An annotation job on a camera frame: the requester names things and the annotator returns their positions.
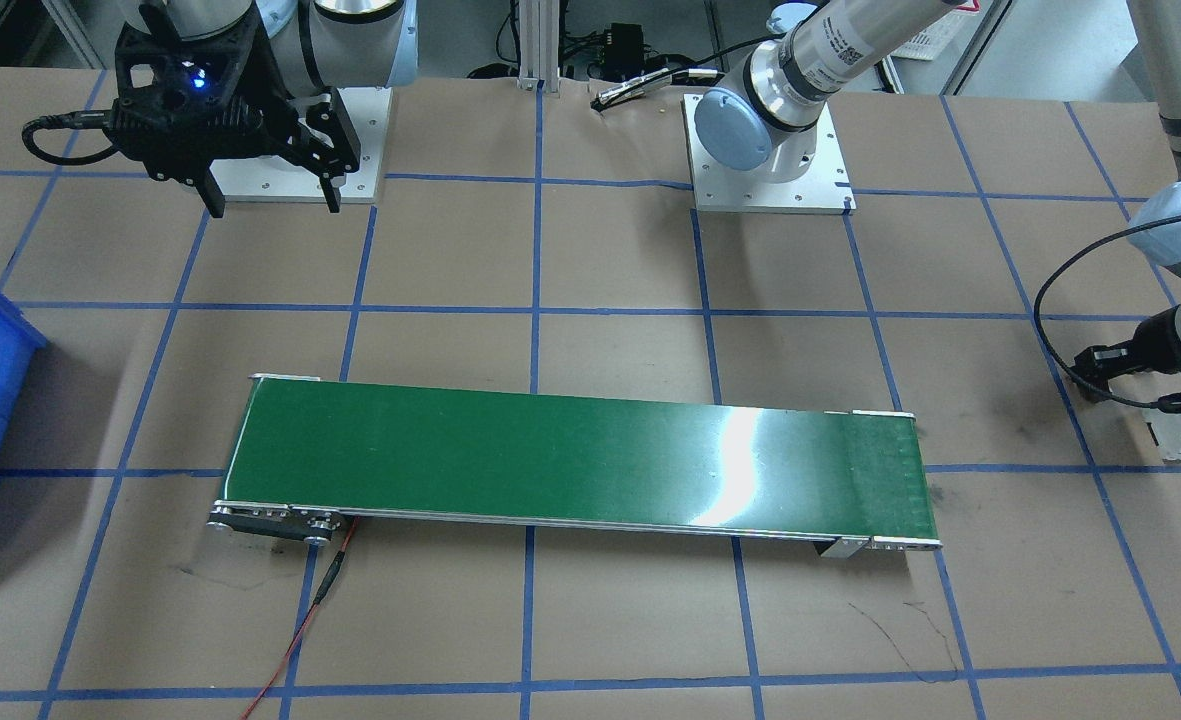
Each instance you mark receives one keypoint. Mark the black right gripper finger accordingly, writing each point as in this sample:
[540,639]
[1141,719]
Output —
[210,192]
[324,143]

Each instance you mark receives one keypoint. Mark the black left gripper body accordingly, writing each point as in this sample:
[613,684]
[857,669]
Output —
[1154,345]

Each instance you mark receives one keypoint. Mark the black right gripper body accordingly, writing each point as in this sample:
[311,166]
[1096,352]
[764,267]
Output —
[322,128]

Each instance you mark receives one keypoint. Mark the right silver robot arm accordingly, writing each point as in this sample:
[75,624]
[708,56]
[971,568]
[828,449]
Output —
[362,47]

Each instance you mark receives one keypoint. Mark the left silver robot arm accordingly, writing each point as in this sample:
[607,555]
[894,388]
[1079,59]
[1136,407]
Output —
[760,123]

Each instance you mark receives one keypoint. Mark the green conveyor belt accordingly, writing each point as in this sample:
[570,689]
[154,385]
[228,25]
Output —
[309,454]

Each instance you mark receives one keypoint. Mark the aluminium frame post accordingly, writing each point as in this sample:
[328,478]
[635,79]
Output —
[539,26]

